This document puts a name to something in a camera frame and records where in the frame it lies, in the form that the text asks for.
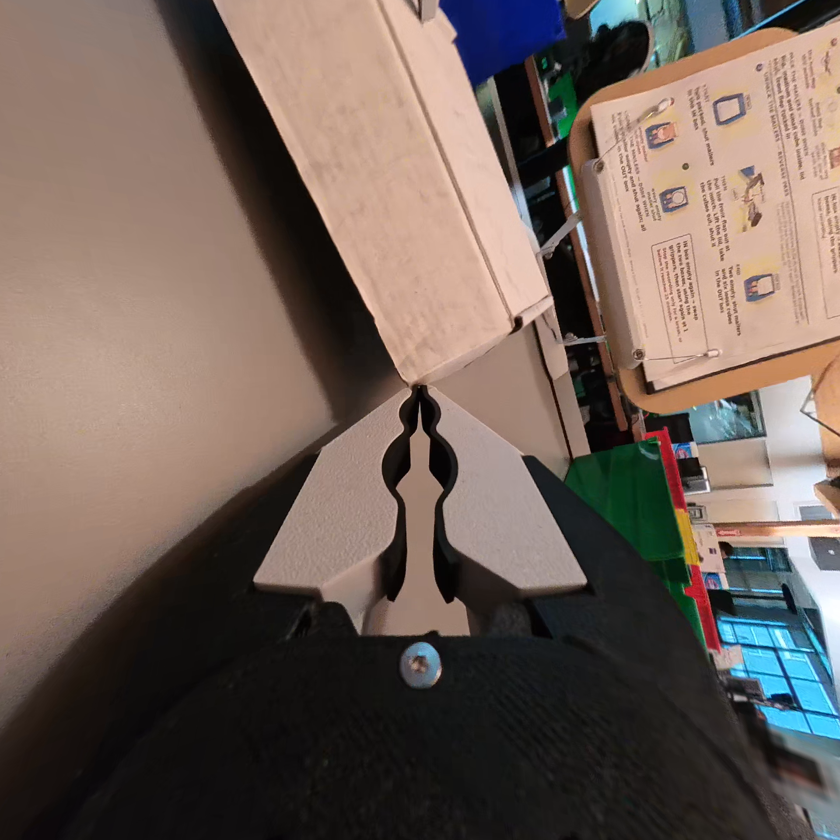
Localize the green plastic bin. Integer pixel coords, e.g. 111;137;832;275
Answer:
564;438;690;581
663;558;711;651

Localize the grey desk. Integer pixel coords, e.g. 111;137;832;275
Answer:
0;0;573;729

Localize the red plastic bin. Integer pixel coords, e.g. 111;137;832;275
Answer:
645;428;689;514

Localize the white cardboard mailer box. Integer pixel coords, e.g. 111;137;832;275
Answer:
211;0;555;388

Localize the metal page holder wire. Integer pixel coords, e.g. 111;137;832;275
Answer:
592;96;675;173
632;346;724;366

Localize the instruction sheet on clipboard stand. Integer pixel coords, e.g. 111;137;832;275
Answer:
567;26;840;414

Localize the blue plastic bin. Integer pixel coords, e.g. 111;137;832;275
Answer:
436;0;568;89

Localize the brown office desk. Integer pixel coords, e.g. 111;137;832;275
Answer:
525;56;631;431

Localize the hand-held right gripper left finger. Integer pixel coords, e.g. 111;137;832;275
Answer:
252;386;421;636

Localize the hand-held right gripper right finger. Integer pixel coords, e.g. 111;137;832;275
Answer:
420;386;589;636

